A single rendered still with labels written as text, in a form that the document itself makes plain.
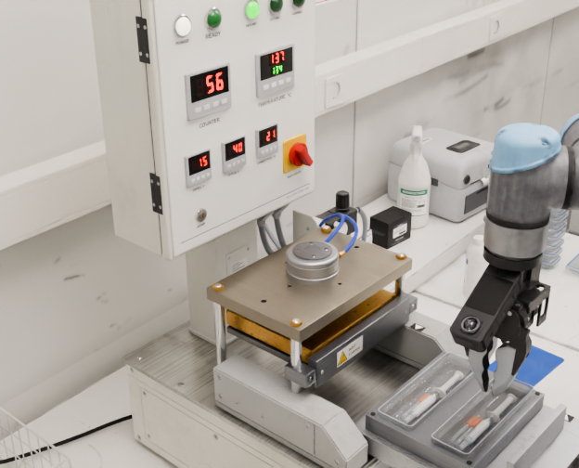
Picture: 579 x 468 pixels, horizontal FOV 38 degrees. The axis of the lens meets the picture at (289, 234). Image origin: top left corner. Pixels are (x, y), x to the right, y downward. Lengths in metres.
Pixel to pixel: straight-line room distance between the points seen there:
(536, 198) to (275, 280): 0.43
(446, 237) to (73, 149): 0.99
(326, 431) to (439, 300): 0.83
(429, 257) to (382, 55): 0.51
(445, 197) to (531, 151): 1.18
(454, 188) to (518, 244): 1.11
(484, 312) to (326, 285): 0.29
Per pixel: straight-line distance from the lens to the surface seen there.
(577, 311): 1.96
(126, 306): 1.71
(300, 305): 1.19
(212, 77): 1.20
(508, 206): 1.03
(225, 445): 1.33
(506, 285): 1.07
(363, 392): 1.33
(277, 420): 1.21
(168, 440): 1.45
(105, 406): 1.64
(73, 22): 1.48
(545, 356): 1.79
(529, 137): 1.01
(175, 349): 1.44
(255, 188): 1.32
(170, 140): 1.17
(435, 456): 1.14
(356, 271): 1.28
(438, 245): 2.07
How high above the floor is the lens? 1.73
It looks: 26 degrees down
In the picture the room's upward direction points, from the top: 1 degrees counter-clockwise
